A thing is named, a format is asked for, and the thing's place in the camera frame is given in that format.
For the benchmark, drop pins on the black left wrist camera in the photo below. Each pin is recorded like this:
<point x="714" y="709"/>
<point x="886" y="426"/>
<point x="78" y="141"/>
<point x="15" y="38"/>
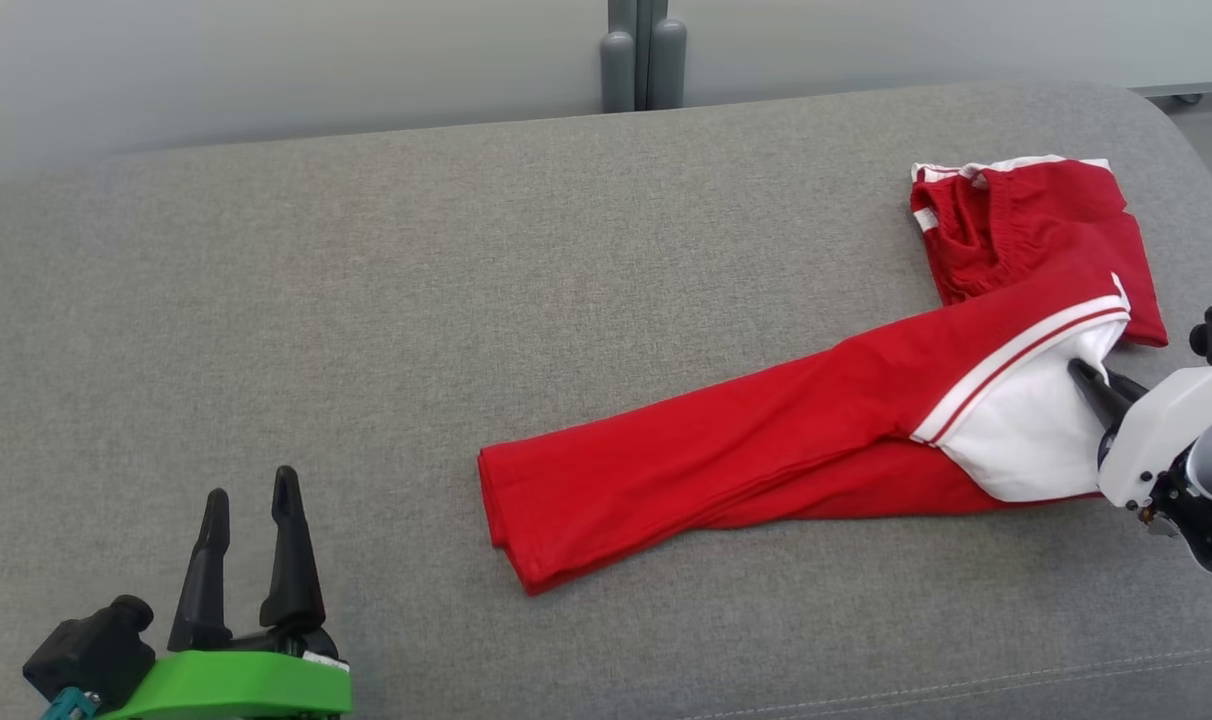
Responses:
<point x="91" y="650"/>

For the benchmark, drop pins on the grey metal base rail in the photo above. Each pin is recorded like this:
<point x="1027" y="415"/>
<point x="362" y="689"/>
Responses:
<point x="1191" y="90"/>

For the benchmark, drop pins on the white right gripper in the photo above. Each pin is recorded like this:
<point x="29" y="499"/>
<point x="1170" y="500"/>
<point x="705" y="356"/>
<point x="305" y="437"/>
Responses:
<point x="1161" y="430"/>

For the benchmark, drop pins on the red shorts with white stripe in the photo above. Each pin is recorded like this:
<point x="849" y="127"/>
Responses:
<point x="1046" y="230"/>

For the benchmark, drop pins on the grey double metal post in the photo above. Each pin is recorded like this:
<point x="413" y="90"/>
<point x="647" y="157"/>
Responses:
<point x="644" y="60"/>

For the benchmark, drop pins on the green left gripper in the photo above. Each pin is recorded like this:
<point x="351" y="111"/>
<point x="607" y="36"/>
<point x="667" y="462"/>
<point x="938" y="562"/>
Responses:
<point x="236" y="685"/>

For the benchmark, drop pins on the red and white jersey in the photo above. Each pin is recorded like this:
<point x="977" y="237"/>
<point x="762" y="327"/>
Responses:
<point x="716" y="450"/>

